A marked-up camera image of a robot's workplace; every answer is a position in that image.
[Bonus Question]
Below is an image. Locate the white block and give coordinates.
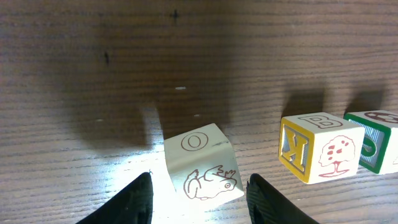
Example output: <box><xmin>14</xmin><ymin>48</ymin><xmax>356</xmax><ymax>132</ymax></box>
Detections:
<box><xmin>164</xmin><ymin>123</ymin><xmax>244</xmax><ymax>210</ymax></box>

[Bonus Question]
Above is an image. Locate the yellow edged letter block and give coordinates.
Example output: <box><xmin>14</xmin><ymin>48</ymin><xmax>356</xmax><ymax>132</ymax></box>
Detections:
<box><xmin>278</xmin><ymin>112</ymin><xmax>365</xmax><ymax>184</ymax></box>

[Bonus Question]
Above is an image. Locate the green letter J block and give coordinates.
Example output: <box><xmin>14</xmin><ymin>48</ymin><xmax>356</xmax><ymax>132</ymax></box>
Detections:
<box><xmin>343</xmin><ymin>110</ymin><xmax>397</xmax><ymax>175</ymax></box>

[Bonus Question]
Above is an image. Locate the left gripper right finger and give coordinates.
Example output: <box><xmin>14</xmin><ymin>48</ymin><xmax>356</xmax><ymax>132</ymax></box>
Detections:
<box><xmin>246</xmin><ymin>174</ymin><xmax>318</xmax><ymax>224</ymax></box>

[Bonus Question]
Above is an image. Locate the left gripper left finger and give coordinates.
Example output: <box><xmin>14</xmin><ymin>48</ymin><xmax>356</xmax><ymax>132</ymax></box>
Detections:
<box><xmin>76</xmin><ymin>172</ymin><xmax>154</xmax><ymax>224</ymax></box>

